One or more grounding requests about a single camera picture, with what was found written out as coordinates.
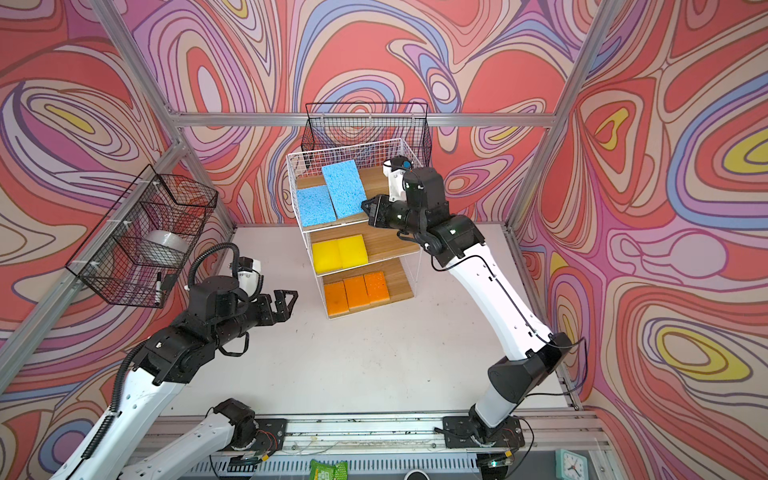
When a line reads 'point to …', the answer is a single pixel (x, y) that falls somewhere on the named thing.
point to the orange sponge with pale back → (336, 298)
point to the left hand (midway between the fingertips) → (287, 293)
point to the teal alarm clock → (570, 466)
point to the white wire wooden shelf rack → (361, 266)
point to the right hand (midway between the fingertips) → (364, 212)
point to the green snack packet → (321, 471)
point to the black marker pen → (158, 292)
